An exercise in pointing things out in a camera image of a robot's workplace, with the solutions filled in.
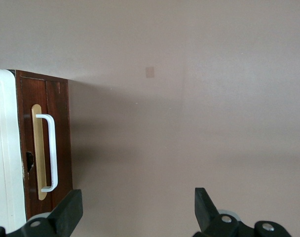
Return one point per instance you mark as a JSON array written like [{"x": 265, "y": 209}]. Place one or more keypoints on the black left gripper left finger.
[{"x": 63, "y": 217}]

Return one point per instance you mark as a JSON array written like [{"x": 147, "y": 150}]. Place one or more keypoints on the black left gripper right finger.
[{"x": 206, "y": 214}]

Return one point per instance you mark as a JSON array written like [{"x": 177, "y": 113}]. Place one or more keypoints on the dark brown wooden drawer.
[{"x": 62, "y": 123}]

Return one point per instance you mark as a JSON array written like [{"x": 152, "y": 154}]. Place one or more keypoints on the beige square tape patch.
[{"x": 149, "y": 72}]

